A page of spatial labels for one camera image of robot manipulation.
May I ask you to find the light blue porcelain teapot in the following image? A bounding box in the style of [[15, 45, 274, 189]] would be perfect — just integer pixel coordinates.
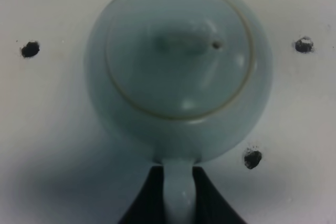
[[85, 0, 272, 223]]

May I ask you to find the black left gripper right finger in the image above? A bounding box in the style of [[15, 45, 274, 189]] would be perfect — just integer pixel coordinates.
[[193, 166, 246, 224]]

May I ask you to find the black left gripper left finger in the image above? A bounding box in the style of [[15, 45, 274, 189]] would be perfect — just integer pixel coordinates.
[[118, 166, 166, 224]]

